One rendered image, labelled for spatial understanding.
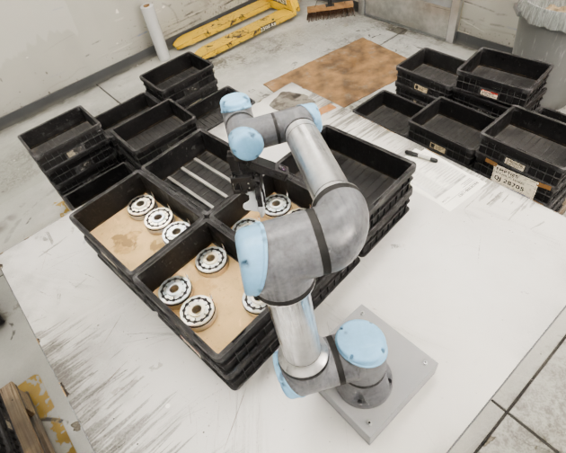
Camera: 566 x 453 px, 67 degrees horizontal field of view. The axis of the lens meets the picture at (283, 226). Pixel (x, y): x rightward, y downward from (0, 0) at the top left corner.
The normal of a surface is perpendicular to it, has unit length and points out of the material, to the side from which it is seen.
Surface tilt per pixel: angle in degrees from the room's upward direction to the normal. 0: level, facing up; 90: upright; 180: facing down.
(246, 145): 83
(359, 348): 7
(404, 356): 3
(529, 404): 0
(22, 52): 90
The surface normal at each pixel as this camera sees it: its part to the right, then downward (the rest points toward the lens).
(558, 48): -0.42, 0.76
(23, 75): 0.66, 0.51
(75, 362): -0.12, -0.65
